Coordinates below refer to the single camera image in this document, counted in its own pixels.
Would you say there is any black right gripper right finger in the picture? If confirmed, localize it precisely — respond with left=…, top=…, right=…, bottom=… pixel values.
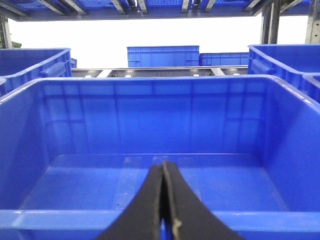
left=162, top=160, right=243, bottom=240

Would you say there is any far low blue crate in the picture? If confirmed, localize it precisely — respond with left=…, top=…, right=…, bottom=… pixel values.
left=199, top=52, right=249, bottom=66

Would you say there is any right blue plastic bin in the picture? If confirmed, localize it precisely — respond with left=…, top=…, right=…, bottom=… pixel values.
left=0, top=75, right=320, bottom=240

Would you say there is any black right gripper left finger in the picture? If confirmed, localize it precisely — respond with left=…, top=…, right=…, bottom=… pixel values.
left=96, top=164, right=164, bottom=240

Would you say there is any steel shelf upright post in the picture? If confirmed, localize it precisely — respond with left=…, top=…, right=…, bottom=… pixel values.
left=305, top=0, right=320, bottom=44

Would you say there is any rear centre blue bin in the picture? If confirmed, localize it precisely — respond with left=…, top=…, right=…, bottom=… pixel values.
left=0, top=48, right=72, bottom=96

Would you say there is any rear right blue bin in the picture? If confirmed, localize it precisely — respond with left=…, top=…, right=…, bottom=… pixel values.
left=248, top=44, right=320, bottom=102

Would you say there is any overhead steel shelf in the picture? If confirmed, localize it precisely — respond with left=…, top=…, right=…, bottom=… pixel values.
left=0, top=0, right=320, bottom=22

